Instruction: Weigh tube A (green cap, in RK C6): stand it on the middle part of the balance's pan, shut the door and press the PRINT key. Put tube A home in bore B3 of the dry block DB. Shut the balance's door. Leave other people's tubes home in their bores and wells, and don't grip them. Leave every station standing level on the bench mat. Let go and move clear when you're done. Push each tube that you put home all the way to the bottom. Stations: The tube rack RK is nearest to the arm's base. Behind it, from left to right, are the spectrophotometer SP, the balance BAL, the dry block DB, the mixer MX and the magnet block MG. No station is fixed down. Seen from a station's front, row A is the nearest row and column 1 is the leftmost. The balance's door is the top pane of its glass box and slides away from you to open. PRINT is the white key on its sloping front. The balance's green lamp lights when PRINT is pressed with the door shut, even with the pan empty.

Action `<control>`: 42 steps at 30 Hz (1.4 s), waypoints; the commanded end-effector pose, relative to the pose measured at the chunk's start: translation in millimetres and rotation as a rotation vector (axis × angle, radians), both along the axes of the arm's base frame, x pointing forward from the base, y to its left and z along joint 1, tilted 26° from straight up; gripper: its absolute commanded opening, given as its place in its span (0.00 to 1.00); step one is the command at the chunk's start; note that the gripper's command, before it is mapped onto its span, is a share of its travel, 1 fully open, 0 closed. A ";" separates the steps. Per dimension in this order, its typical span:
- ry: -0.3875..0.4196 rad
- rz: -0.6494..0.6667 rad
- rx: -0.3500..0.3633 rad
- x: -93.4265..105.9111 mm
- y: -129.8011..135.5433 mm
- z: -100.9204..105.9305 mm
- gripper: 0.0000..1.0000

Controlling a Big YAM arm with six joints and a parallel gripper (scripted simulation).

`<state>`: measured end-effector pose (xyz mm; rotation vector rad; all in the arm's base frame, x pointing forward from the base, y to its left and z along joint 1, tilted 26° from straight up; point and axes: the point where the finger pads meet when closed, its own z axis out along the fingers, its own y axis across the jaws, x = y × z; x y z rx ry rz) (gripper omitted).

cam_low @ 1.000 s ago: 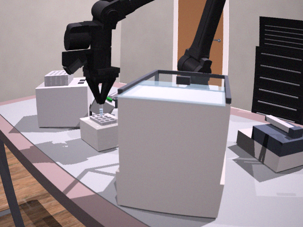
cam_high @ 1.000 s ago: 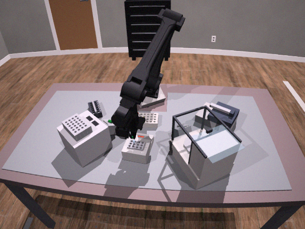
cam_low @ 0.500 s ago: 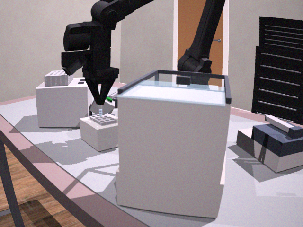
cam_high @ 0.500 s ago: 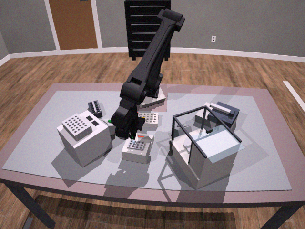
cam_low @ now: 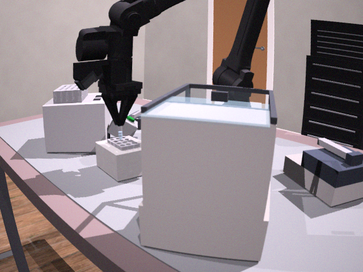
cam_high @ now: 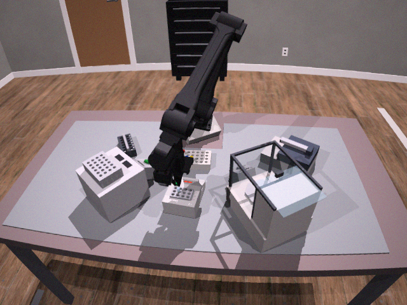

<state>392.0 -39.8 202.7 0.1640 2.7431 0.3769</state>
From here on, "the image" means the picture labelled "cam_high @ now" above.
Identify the light grey bench mat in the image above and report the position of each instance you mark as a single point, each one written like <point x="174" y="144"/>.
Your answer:
<point x="55" y="201"/>

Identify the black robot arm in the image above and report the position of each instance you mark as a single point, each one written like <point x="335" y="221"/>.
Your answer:
<point x="193" y="106"/>

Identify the white tube rack with holes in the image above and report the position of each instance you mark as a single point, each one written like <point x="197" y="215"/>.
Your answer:
<point x="201" y="159"/>

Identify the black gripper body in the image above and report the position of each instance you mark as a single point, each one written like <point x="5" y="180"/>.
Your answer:
<point x="186" y="169"/>

